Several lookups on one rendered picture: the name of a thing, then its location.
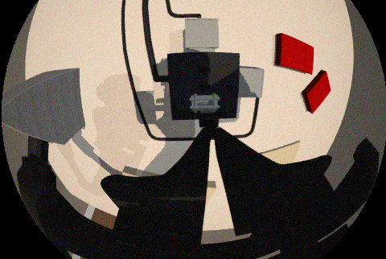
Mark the red flat rectangular block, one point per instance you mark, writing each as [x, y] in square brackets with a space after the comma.
[293, 53]
[316, 91]

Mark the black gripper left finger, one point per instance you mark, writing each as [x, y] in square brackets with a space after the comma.
[182, 190]

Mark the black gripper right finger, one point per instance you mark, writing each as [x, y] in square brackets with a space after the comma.
[252, 181]

